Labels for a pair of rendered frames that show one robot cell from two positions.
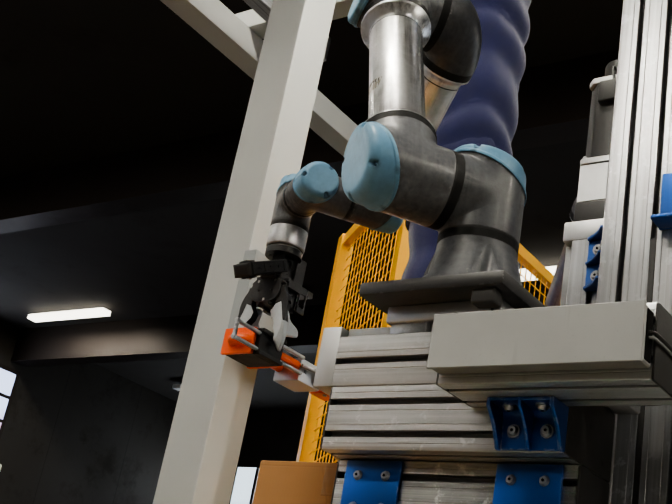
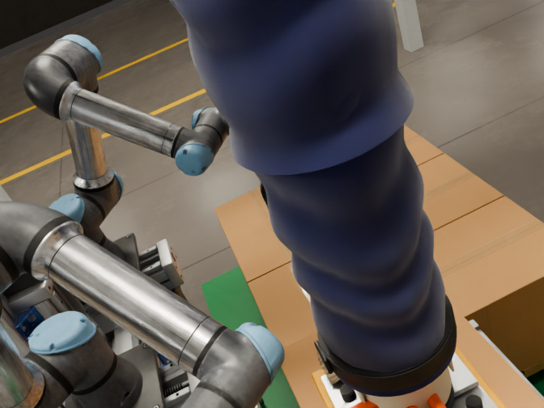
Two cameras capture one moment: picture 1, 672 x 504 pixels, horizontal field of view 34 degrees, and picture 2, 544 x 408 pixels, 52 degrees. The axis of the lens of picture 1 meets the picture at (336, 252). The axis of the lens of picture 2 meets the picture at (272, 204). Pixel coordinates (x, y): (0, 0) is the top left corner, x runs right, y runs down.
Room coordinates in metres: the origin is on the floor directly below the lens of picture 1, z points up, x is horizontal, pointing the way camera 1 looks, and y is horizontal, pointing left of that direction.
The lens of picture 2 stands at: (2.79, -0.79, 1.93)
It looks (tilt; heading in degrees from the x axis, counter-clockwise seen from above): 33 degrees down; 135
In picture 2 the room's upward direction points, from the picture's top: 22 degrees counter-clockwise
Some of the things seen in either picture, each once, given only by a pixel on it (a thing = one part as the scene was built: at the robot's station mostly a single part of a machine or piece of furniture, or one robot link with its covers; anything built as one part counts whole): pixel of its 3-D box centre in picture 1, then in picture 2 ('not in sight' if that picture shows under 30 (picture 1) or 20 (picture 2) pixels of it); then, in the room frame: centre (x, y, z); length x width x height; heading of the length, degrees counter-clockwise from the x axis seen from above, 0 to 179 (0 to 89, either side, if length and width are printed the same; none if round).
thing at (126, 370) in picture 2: not in sight; (99, 380); (1.82, -0.51, 1.09); 0.15 x 0.15 x 0.10
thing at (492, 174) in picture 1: (479, 199); (73, 223); (1.43, -0.19, 1.20); 0.13 x 0.12 x 0.14; 107
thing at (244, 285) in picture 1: (261, 305); not in sight; (3.28, 0.20, 1.62); 0.20 x 0.05 x 0.30; 141
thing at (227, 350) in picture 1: (252, 348); not in sight; (1.95, 0.12, 1.08); 0.08 x 0.07 x 0.05; 140
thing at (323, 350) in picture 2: not in sight; (383, 327); (2.40, -0.27, 1.19); 0.23 x 0.23 x 0.04
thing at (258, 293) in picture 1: (280, 282); not in sight; (1.96, 0.09, 1.22); 0.09 x 0.08 x 0.12; 140
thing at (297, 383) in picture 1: (298, 375); not in sight; (2.05, 0.03, 1.07); 0.07 x 0.07 x 0.04; 50
